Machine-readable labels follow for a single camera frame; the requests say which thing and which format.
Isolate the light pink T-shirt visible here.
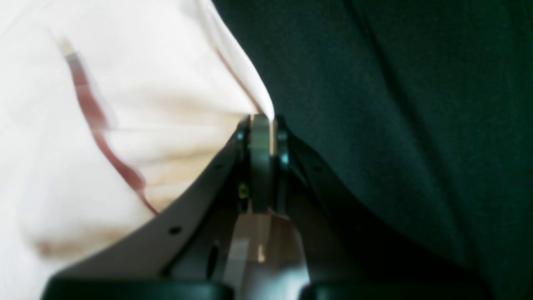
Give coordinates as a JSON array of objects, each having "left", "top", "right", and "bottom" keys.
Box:
[{"left": 1, "top": 0, "right": 274, "bottom": 300}]

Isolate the black table cloth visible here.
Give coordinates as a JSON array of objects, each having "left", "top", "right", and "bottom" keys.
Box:
[{"left": 214, "top": 0, "right": 533, "bottom": 300}]

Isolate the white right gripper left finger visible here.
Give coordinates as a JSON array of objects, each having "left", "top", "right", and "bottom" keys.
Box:
[{"left": 42, "top": 115, "right": 251, "bottom": 300}]

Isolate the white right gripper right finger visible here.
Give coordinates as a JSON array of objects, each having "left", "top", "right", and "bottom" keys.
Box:
[{"left": 251, "top": 115, "right": 492, "bottom": 300}]

